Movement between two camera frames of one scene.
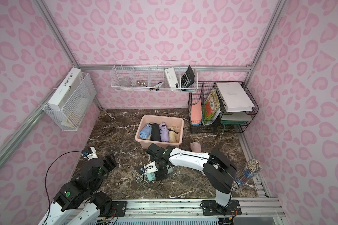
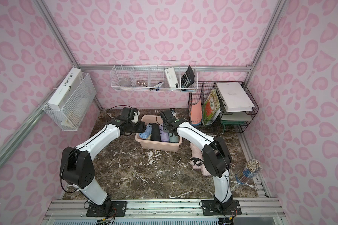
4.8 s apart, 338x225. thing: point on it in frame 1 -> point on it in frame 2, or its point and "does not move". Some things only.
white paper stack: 234,97 does not move
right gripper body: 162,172 -> 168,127
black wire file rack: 218,107 does not move
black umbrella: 155,131 does not move
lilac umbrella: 164,132 does not move
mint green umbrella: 151,176 -> 173,138
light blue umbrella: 145,131 does not move
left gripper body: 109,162 -> 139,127
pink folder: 196,113 does not move
